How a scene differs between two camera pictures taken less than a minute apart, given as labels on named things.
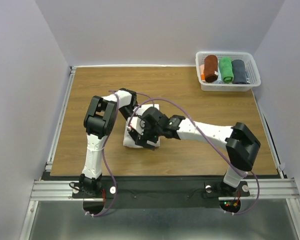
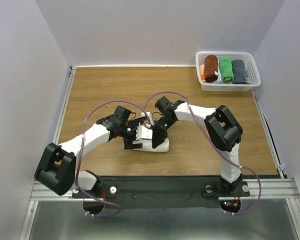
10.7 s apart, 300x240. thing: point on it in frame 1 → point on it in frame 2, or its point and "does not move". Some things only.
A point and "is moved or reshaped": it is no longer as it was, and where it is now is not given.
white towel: [129, 140] is moved or reshaped
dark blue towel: [239, 72] does not move
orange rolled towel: [202, 75] does not move
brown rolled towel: [211, 68] does not move
